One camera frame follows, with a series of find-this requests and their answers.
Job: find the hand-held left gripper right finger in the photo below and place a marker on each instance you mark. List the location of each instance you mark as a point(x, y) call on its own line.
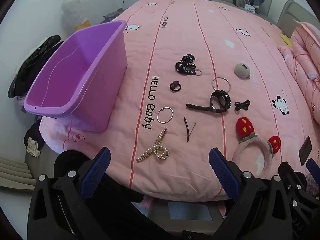
point(222, 170)

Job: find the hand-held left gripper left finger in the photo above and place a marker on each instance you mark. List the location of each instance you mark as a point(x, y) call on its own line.
point(96, 172)

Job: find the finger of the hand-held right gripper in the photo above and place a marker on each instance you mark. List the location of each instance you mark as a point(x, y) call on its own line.
point(313, 166)
point(287, 171)

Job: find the pink strawberry headband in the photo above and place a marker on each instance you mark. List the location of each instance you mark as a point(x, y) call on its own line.
point(243, 127)

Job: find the dark curved hair clip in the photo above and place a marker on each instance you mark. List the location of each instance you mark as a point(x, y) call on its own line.
point(186, 130)

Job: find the pearl hair clip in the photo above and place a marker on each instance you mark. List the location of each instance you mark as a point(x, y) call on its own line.
point(160, 152)

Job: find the small black bow clip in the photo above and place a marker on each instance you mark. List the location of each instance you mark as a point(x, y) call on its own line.
point(242, 105)

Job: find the black wrist watch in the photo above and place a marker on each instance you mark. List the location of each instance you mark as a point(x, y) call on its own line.
point(197, 107)

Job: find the silver hoop earring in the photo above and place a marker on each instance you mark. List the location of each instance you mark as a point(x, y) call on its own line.
point(157, 116)

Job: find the purple plastic basin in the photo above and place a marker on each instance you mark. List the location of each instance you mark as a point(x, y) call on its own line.
point(75, 75)

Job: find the black phone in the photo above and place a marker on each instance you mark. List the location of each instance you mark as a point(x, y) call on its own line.
point(305, 151)

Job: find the person's black pants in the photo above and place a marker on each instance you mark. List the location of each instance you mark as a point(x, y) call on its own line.
point(120, 205)

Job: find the cream crumpled cloth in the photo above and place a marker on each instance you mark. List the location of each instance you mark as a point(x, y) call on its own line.
point(33, 147)

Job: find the black clothes pile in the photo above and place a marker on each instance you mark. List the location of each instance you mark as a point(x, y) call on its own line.
point(32, 131)

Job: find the beige ribbed panel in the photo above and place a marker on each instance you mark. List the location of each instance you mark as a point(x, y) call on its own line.
point(15, 172)

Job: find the silver bangle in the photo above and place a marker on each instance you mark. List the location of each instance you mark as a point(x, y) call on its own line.
point(212, 83)

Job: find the grey round compact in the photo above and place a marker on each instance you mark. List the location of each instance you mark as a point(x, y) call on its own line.
point(242, 71)

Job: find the pink quilt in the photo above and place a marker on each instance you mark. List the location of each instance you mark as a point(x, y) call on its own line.
point(305, 55)

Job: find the black puffer jacket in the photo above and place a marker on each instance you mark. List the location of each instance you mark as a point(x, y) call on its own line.
point(32, 62)

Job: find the pink printed bedsheet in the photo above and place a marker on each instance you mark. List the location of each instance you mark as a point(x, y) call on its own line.
point(175, 30)

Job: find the beige headboard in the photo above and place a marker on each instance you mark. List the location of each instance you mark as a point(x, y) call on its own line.
point(290, 15)

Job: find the grey woven basket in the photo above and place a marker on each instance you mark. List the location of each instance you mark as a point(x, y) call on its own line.
point(111, 16)

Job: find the small white box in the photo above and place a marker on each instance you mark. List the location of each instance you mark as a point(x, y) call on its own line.
point(249, 8)

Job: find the alpaca plush toy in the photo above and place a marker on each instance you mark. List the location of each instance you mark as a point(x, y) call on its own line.
point(71, 10)

